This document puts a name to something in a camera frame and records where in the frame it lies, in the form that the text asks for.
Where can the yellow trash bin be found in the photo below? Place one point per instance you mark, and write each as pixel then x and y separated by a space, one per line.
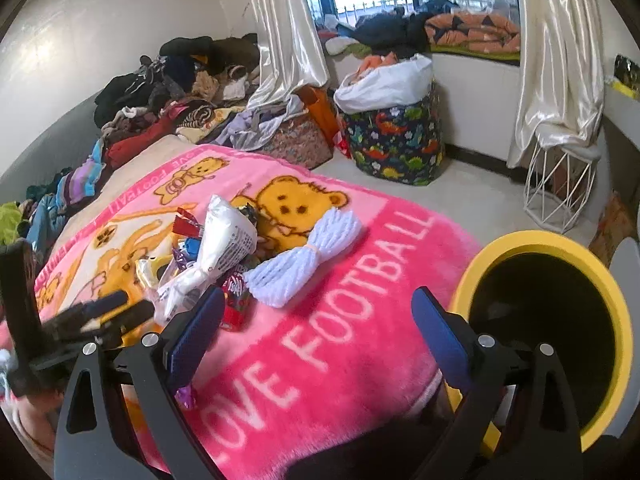
pixel 500 250

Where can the white desk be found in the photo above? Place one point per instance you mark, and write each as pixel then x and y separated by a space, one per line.
pixel 622 110

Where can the green mat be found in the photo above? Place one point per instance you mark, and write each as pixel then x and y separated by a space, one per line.
pixel 475 56

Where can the purple candy wrapper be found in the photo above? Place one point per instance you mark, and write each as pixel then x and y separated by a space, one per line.
pixel 185 397

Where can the dinosaur print basket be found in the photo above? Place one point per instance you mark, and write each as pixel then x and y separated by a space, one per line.
pixel 395 145

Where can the blue candy wrapper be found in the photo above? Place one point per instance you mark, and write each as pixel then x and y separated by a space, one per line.
pixel 191 247

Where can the red snack wrapper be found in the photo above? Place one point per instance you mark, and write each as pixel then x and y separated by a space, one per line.
pixel 235 310

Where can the white bag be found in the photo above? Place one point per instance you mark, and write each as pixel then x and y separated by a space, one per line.
pixel 385 85

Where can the pile of clothes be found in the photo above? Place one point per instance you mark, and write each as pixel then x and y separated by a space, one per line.
pixel 135 90

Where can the pink printed blanket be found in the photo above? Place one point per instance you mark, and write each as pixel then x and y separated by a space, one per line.
pixel 350 335

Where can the orange garment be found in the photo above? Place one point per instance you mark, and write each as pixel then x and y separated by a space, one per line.
pixel 372 62

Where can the beige bed sheet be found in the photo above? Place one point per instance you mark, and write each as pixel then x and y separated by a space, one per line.
pixel 145 160

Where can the small red bag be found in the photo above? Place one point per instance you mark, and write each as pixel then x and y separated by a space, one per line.
pixel 344 145

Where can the dark patterned packet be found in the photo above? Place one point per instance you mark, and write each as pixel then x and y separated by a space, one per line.
pixel 625 67

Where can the red striped candy wrapper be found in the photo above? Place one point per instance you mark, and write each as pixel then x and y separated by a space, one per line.
pixel 185 221

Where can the cream satin curtain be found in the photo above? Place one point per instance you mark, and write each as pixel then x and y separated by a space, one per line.
pixel 550 60
pixel 285 35

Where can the clear yellow packet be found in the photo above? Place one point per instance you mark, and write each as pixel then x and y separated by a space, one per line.
pixel 150 272

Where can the dark shiny wrapper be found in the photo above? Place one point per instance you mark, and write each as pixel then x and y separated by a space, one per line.
pixel 247 214

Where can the floral fabric box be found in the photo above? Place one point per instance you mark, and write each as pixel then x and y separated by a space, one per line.
pixel 300 142

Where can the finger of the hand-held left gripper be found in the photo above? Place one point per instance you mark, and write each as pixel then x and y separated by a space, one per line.
pixel 125 320
pixel 85 310

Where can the white foam net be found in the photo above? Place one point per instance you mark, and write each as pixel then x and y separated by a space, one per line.
pixel 300 260

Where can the dark clothes heap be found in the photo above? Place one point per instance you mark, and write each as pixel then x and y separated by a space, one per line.
pixel 385 30

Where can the person's left hand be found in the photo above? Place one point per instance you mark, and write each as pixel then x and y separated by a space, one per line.
pixel 35 420

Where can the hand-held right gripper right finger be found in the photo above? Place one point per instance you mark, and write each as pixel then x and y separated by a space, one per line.
pixel 440 332

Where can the orange bag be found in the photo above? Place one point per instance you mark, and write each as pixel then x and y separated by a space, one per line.
pixel 322 115

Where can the orange patterned quilt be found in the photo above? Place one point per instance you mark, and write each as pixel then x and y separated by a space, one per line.
pixel 475 32

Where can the white plastic packet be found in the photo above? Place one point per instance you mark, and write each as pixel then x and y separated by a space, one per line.
pixel 225 240

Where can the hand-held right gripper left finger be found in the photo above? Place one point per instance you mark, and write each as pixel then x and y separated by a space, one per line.
pixel 197 332

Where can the yellow flat item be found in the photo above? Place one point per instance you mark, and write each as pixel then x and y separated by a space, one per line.
pixel 622 88

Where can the cardboard box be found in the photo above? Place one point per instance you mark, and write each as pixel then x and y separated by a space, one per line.
pixel 612 225

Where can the white rounded furniture panel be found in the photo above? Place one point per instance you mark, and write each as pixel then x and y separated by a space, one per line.
pixel 627 270

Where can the lavender cloth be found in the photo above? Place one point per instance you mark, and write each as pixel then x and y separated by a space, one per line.
pixel 245 127

